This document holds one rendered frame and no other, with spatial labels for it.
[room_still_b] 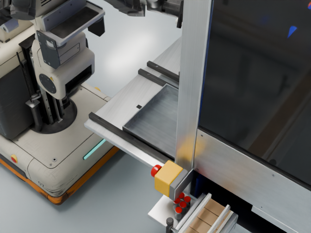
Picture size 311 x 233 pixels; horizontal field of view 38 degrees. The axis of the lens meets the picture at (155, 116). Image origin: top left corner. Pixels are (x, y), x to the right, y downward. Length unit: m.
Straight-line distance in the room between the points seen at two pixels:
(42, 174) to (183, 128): 1.19
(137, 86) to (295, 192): 0.81
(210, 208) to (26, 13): 0.83
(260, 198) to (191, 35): 0.49
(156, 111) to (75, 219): 0.98
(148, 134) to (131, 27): 1.93
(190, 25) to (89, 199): 1.64
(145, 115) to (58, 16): 0.50
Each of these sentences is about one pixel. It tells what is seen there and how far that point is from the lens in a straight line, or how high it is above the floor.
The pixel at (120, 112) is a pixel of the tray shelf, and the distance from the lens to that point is 1.64.
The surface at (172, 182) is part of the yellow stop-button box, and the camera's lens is 1.28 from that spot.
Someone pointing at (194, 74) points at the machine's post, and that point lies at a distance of 1.05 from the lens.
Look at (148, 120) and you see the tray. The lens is 1.61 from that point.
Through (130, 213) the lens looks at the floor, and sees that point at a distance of 2.40.
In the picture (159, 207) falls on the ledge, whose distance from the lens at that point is 1.41.
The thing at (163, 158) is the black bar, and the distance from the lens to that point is 1.48.
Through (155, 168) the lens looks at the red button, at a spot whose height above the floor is 1.01.
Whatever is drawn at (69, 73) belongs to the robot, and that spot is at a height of 0.79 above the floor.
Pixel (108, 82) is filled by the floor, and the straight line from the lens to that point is 3.00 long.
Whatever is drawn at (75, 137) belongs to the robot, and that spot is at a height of 0.28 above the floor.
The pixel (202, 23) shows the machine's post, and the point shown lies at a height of 1.53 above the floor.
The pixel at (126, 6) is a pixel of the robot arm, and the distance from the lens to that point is 1.40.
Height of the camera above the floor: 2.11
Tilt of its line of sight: 49 degrees down
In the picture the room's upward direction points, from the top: straight up
